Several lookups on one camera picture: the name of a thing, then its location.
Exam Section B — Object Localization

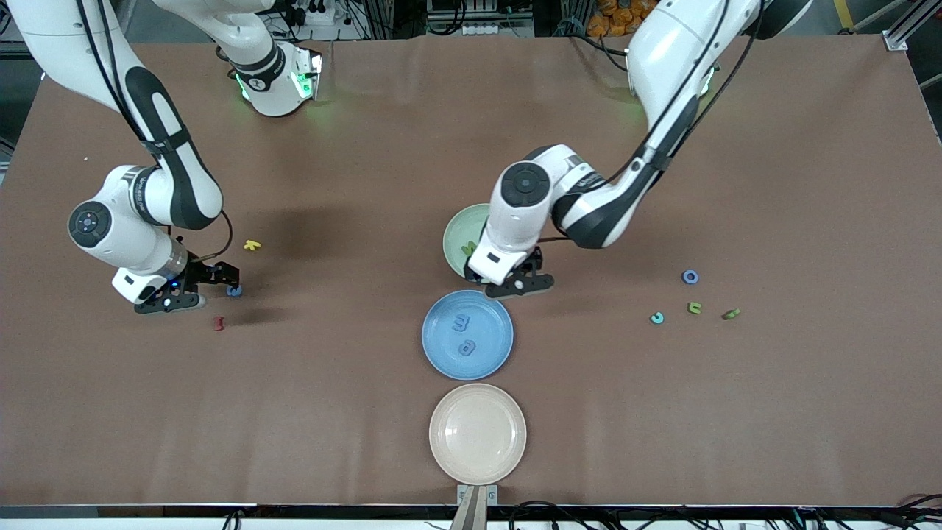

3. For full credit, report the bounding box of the green plate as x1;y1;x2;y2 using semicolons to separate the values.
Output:
442;203;495;280

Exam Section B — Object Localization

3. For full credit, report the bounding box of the blue plate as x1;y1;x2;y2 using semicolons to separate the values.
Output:
422;290;514;381

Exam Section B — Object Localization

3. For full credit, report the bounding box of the beige plate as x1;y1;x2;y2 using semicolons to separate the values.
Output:
429;383;528;486

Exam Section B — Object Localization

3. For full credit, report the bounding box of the bag of orange items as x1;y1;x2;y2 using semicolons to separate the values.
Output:
587;0;652;39

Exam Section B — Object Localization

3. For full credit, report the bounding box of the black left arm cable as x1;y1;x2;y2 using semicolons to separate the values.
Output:
539;0;760;244

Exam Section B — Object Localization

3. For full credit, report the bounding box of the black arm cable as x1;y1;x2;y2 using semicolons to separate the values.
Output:
74;0;234;264
539;0;760;244

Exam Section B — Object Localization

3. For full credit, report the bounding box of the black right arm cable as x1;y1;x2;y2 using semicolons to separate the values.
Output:
74;0;234;264

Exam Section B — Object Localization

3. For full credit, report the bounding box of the black table edge rail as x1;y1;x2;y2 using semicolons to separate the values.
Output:
0;503;942;530

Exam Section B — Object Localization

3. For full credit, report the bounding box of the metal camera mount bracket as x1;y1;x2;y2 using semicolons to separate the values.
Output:
457;484;498;530

